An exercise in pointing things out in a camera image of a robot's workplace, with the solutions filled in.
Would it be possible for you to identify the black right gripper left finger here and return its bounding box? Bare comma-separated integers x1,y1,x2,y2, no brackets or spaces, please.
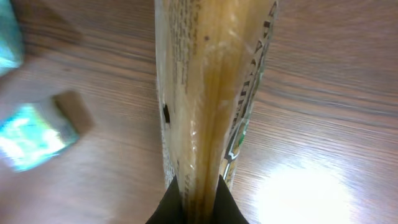
146,177,185,224

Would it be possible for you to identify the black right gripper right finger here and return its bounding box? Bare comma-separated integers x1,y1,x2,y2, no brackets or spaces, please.
213,175,249,224

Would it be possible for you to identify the orange spaghetti package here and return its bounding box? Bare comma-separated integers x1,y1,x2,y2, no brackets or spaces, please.
155,0,278,223

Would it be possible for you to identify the small teal tissue pack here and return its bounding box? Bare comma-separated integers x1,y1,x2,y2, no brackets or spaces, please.
1,98,80,172

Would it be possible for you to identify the teal wet wipes pack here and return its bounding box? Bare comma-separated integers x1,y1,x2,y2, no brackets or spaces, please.
1,0,24,76

